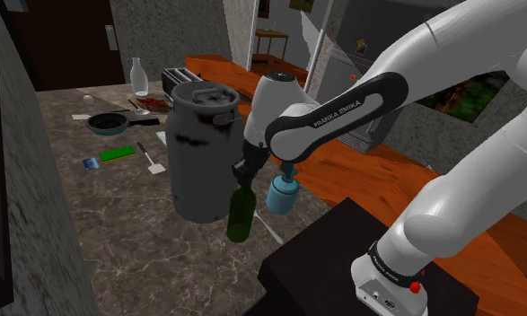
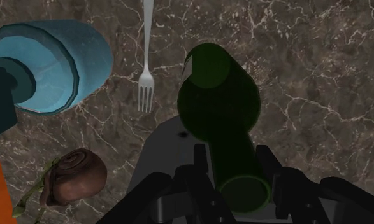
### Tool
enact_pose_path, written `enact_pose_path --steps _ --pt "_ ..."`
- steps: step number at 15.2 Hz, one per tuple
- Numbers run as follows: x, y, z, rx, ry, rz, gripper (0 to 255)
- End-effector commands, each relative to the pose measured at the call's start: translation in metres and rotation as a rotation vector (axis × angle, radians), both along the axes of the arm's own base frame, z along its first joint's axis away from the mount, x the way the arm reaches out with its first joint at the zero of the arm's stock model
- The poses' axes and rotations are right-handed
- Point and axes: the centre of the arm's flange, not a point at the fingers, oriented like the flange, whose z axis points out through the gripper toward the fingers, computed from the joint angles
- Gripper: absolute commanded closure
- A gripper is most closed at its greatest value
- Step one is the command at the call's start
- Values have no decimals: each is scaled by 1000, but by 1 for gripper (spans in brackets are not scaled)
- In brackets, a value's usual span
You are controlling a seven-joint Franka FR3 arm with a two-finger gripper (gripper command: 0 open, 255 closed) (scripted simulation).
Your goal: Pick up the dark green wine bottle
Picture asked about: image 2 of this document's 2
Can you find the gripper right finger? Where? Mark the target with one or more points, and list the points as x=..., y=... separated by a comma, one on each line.
x=298, y=192

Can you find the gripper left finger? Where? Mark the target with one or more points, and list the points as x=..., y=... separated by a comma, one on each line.
x=191, y=189

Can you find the dark green glass bottle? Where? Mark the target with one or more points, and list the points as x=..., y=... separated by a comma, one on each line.
x=219, y=105

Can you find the dark red rose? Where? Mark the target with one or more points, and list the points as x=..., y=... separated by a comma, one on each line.
x=76, y=176

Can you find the silver fork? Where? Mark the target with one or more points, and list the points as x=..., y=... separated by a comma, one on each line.
x=146, y=77

